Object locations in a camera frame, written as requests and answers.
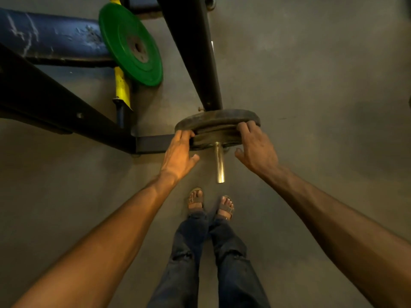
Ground person's right forearm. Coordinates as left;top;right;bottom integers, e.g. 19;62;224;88
262;167;411;308

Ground chrome weight peg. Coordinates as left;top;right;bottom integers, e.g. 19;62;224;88
214;142;225;184

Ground person's right brown sandal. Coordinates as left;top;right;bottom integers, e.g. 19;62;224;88
217;195;235;221

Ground yellow steel post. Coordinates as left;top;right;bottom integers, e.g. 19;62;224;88
109;0;133;110

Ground black iron weight plate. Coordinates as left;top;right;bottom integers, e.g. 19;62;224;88
174;109;261;151

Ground person's left brown sandal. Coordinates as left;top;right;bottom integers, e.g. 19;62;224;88
188;187;204;211

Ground blue padded bench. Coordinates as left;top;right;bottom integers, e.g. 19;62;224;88
0;8;116;66

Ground person's left hand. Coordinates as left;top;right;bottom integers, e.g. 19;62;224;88
159;130;200;184

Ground person's dark jeans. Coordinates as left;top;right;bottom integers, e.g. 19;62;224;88
147;211;271;308

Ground black steel machine frame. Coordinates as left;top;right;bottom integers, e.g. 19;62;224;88
0;0;223;155

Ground person's right hand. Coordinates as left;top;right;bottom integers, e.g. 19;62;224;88
234;121;281;177

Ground green bumper weight plate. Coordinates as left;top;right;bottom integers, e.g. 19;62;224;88
98;2;164;87

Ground person's left forearm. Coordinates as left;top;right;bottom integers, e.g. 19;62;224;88
12;171;178;308

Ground person's brown sandal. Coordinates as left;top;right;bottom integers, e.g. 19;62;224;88
217;195;235;221
188;187;204;211

